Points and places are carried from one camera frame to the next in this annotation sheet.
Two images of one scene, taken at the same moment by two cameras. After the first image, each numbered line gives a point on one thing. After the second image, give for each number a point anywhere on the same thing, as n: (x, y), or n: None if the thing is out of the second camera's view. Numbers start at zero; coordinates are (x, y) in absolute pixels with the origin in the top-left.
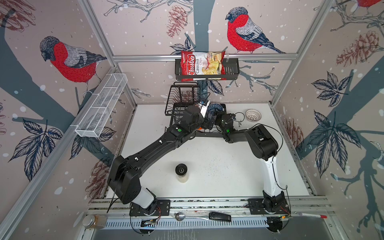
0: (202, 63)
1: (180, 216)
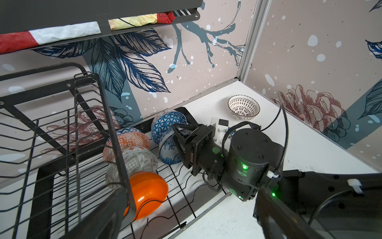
0: (10, 42)
1: None
